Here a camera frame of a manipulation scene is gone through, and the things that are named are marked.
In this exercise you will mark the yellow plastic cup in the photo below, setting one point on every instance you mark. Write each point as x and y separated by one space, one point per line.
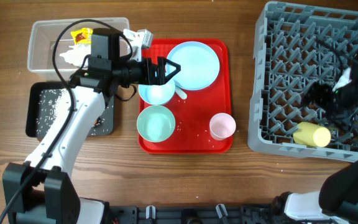
312 135

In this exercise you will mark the clear plastic bin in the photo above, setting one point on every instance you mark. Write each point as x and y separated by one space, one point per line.
42 40

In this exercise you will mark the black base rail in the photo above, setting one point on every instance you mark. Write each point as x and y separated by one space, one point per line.
218 214

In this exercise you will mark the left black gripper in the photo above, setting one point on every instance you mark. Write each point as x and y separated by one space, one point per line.
153 71

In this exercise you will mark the red serving tray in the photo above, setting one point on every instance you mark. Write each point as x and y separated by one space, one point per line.
192 116

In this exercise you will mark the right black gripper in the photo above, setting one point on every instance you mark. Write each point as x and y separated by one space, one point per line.
315 96

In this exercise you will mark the white plastic spoon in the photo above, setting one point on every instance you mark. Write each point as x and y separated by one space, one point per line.
180 93

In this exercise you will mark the large light blue plate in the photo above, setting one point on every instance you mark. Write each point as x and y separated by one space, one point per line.
199 63

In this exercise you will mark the green bowl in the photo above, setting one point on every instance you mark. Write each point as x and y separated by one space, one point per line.
156 123

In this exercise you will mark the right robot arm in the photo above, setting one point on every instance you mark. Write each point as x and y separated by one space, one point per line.
337 201

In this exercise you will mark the grey dishwasher rack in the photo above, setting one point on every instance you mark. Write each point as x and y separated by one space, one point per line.
294 47

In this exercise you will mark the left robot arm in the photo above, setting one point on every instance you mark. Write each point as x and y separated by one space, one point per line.
40 189

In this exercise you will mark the pink plastic cup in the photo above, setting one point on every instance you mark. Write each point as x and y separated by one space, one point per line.
222 126

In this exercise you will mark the black plastic tray bin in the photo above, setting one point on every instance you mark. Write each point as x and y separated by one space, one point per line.
105 128

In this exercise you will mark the white napkin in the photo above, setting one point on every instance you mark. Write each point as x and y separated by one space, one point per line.
76 54

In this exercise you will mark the white rice pile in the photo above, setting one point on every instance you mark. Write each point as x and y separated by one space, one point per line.
49 108

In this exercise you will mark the light blue bowl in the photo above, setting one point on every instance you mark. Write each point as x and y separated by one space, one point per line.
157 94

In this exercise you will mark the red yellow snack wrapper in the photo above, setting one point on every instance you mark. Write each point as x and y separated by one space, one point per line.
82 36

